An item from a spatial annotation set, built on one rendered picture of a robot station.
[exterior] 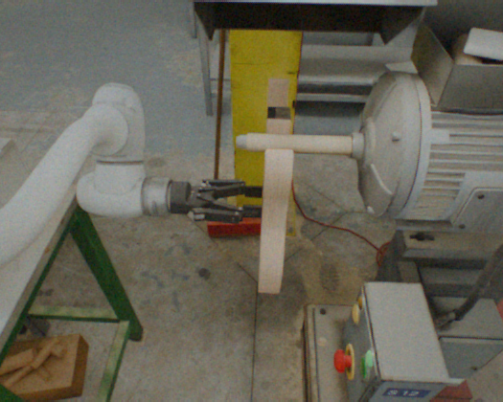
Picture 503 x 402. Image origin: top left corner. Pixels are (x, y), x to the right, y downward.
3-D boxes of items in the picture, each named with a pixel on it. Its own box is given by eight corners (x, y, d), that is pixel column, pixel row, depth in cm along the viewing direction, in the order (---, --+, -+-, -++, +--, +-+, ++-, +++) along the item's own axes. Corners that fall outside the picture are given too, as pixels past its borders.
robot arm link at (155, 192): (145, 224, 84) (171, 225, 83) (138, 190, 78) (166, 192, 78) (155, 200, 91) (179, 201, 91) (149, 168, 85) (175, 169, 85)
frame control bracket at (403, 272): (409, 272, 76) (416, 261, 73) (435, 365, 63) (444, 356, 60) (390, 271, 76) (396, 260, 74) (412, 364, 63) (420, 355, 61)
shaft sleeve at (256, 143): (351, 132, 64) (352, 147, 63) (347, 144, 67) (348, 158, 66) (247, 129, 65) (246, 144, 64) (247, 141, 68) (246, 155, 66)
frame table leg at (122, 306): (145, 331, 171) (80, 194, 107) (142, 343, 168) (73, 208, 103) (133, 330, 172) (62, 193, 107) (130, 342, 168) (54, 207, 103)
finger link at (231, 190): (199, 204, 86) (198, 201, 87) (246, 196, 88) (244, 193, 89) (198, 190, 83) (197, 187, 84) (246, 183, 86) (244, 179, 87)
